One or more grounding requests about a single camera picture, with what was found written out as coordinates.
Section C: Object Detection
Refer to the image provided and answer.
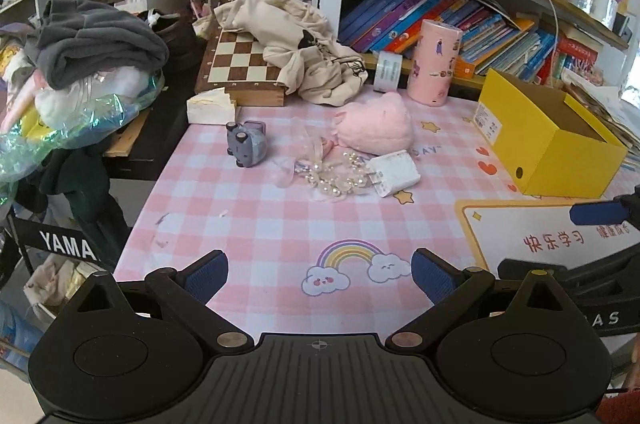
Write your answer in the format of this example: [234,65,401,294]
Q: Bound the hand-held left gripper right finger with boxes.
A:
[385,247,569,356]

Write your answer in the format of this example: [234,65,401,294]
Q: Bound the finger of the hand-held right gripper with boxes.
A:
[496,244,640,299]
[569,185,640,227]

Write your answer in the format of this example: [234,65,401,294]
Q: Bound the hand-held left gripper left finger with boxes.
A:
[65,249,254,356]

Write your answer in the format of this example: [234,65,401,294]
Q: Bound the yellow cardboard box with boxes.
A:
[472,68,628,199]

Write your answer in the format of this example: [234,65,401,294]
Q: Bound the white charger plug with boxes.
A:
[367,149,422,198]

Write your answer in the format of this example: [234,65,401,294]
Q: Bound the pearl hair tie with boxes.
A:
[294,150,374,204]

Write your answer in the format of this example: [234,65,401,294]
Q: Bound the sheer ribbon hair bow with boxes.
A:
[271,124,339,190]

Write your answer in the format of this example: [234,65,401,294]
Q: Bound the pink heart plush toy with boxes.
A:
[332,92,415,156]

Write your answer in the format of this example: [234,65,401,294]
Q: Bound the clear printed tape roll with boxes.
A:
[374,51,405,94]

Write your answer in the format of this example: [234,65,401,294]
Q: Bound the pink printed cylinder container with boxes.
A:
[406,18,464,107]

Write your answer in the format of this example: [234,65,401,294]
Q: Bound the pink checked table mat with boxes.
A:
[112,82,640,351]

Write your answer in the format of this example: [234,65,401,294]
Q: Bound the stack of loose papers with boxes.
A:
[560,67,640,177]

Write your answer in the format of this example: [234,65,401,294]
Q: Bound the black bag white lettering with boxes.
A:
[9,214,115,266]

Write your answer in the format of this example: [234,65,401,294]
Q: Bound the dark green garment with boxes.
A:
[10,144,134,275]

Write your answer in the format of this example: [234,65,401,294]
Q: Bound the crumpled beige cloth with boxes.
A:
[22,253,103,321]

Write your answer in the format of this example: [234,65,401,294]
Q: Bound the white tissue box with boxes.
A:
[186,87,239,125]

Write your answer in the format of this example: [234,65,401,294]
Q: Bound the iridescent plastic bag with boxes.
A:
[0,72,167,206]

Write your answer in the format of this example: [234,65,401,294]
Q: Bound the row of colourful books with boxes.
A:
[337,0,608,88]

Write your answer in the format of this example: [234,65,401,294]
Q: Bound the wooden chessboard box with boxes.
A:
[194,0,289,107]

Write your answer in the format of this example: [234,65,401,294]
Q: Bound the dark brown bag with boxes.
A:
[137,8,202,71]

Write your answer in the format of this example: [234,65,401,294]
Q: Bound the grey folded clothes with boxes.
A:
[25,0,171,89]

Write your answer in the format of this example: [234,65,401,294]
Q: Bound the beige cloth bag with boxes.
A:
[192,0,370,107]

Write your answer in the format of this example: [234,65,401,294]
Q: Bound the white cable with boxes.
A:
[510,0,561,55]

